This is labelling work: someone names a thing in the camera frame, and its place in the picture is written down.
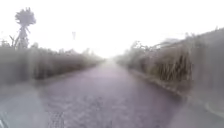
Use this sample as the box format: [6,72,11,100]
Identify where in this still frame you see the overgrown hedge bank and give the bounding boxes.
[113,27,224,114]

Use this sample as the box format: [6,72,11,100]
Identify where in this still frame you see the tall dry grass verge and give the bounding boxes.
[0,39,106,87]

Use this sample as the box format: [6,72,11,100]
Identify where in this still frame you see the tall slender tree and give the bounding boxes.
[13,7,37,50]

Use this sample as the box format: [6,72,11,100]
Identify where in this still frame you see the grey asphalt road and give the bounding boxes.
[0,60,224,128]

